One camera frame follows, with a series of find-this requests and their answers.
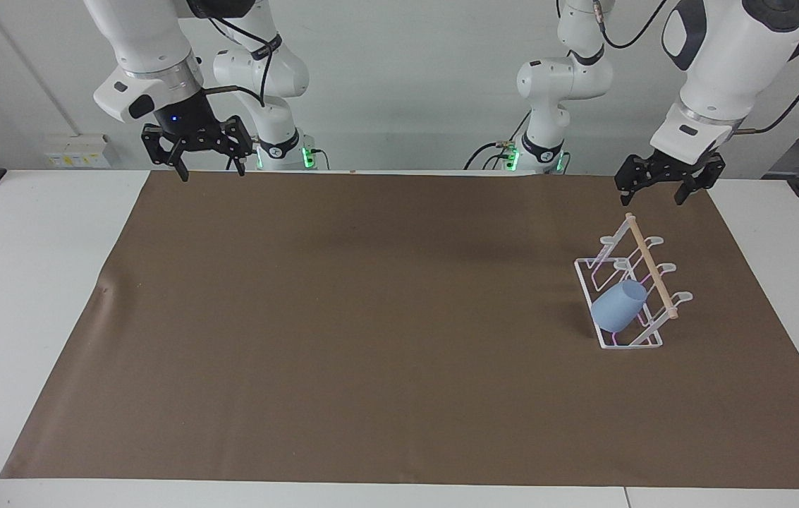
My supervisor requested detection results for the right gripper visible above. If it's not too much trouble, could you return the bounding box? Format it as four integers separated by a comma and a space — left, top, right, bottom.
141, 90, 255, 183

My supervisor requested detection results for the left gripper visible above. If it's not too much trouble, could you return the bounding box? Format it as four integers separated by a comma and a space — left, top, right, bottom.
614, 150, 727, 207

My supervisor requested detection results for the light blue cup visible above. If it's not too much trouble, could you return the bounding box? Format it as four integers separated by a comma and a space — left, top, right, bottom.
590, 279, 649, 334

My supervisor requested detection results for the white wire cup rack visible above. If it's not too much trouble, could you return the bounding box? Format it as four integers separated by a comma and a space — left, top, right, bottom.
573, 212, 695, 352

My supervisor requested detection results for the white wall socket box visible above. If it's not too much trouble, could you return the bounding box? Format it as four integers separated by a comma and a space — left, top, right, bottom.
44, 133, 110, 169

